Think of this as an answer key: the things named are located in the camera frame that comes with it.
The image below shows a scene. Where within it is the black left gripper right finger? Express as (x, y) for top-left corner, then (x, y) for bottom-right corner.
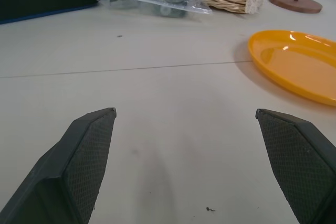
(255, 108), (336, 224)

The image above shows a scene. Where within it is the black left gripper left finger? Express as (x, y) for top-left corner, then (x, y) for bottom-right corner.
(0, 107), (118, 224)

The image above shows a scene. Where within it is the orange oval plastic plate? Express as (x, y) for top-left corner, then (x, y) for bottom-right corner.
(247, 29), (336, 107)

